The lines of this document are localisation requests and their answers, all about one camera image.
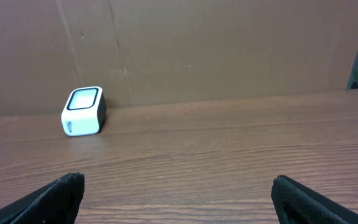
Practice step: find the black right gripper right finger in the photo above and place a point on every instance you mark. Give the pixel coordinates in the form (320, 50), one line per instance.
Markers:
(295, 203)

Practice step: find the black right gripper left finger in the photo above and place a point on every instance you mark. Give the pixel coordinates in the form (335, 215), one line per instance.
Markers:
(56, 202)

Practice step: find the white barcode scanner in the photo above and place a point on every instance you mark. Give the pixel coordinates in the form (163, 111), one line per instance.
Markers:
(84, 112)

